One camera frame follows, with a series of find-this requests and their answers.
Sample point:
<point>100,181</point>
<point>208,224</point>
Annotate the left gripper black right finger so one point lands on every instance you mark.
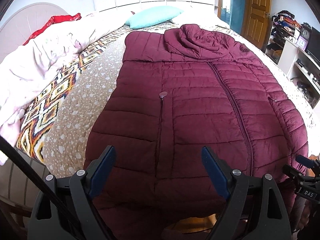
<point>254,206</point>

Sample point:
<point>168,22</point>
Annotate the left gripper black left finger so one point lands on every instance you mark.
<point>77,216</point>

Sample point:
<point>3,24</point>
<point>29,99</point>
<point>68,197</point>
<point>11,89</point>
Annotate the maroon quilted puffer jacket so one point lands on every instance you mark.
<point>177,92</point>

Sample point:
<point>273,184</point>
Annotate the pile of clothes on shelf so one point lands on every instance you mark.
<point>286,20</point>

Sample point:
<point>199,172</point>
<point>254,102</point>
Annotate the patterned beige quilted bedspread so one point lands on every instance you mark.
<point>69,136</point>

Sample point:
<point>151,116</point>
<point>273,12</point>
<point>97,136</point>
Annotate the white shelving unit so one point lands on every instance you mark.
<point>288,51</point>

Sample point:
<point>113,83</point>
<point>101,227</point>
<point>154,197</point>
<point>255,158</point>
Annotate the black television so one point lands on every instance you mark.
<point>313,47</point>

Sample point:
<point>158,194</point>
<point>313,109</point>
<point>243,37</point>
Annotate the small desk clock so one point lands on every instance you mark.
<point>305,31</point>

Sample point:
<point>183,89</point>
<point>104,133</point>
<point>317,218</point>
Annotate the pink white floral duvet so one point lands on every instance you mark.
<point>38,76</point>

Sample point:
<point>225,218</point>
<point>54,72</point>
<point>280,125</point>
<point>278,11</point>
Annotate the blue curtain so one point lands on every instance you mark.
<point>232,12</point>

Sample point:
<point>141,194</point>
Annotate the wooden door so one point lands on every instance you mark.
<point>256,21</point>

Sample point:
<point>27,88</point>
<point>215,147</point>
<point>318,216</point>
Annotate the white pillow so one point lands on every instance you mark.
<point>203,18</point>

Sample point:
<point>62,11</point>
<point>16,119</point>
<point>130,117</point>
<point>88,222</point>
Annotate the round beige headboard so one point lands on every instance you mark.
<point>17,29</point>

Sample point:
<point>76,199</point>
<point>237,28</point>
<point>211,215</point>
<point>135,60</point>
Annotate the turquoise pillow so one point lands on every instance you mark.
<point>152,16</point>

